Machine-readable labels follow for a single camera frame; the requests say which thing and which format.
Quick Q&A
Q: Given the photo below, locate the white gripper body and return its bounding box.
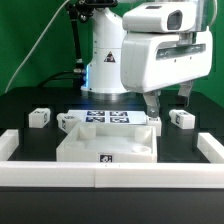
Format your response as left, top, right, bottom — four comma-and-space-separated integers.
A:
120, 30, 213, 93

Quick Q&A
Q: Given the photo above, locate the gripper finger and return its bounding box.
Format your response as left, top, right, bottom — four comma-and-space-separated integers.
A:
143, 91, 160, 118
178, 82, 193, 97

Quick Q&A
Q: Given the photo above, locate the white square tabletop part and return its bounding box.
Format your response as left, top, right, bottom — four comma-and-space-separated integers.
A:
56, 123, 157, 163

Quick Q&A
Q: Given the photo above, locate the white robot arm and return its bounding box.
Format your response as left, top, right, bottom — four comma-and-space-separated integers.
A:
81, 0, 217, 118

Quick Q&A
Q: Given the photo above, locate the white marker plate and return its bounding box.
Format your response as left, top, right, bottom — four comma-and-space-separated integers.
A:
68, 110, 146, 125

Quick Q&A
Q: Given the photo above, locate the white U-shaped obstacle fence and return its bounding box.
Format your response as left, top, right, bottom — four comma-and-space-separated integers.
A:
0, 129, 224, 189

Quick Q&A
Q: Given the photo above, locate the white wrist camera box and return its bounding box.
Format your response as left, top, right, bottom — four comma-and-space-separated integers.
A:
122, 2, 196, 33

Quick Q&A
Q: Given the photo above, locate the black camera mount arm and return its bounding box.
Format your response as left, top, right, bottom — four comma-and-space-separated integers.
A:
65, 0, 118, 69

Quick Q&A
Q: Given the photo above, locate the black cable with connector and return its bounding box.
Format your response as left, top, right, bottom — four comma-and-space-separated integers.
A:
37, 69, 86, 88

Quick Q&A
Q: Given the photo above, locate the grey thin cable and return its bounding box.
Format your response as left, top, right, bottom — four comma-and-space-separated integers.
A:
4, 0, 72, 94

